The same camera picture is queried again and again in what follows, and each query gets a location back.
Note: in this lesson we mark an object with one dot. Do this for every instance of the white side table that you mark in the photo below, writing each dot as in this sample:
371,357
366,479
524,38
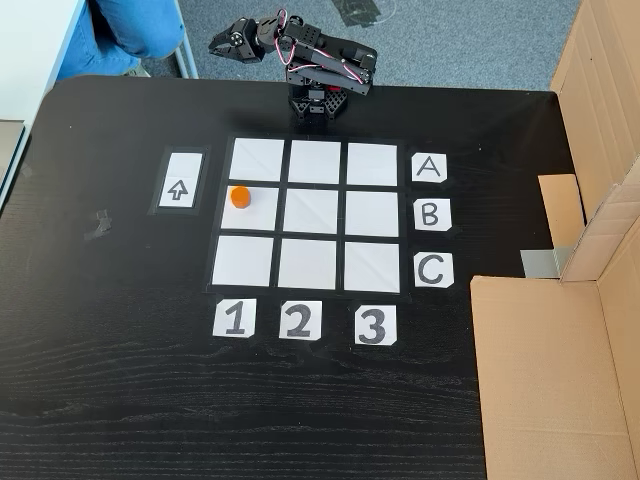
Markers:
30,50

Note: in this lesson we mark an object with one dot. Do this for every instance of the white paper grid square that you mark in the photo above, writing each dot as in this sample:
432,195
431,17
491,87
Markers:
372,267
315,162
310,211
256,160
372,165
250,220
307,264
243,261
372,214

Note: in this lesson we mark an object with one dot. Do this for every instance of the paper sheet letter B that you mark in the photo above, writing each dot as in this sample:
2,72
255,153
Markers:
445,205

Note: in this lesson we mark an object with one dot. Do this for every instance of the person's legs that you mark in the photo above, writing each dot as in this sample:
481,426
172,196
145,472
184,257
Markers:
125,25

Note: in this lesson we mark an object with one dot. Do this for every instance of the paper sheet number 3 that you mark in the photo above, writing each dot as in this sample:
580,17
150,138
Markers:
360,312

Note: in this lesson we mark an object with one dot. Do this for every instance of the paper sheet letter C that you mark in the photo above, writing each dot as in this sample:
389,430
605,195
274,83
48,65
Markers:
448,281

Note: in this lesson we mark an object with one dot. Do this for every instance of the white metal leg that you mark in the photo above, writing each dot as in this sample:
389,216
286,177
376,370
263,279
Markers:
185,55

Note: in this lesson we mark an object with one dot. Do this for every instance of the round orange token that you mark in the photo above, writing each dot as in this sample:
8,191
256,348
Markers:
240,197

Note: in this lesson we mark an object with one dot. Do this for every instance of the white arrow paper sheet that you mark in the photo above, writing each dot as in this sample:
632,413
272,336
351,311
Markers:
185,167

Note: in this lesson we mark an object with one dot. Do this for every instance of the paper sheet number 2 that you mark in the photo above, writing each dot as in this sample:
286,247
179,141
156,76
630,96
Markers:
285,332

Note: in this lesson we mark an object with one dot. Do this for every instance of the dark floor tape patch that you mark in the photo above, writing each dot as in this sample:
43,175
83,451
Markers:
357,12

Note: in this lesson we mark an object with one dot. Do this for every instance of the paper sheet letter A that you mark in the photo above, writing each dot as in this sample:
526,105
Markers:
417,180

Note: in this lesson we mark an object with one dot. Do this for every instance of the paper sheet number 1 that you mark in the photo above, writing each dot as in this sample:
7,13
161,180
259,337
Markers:
250,306

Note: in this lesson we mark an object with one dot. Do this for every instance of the black tape grid frame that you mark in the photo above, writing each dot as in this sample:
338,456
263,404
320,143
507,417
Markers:
286,160

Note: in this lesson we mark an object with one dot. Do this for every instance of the large brown cardboard screen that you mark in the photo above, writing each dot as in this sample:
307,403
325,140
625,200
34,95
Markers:
540,375

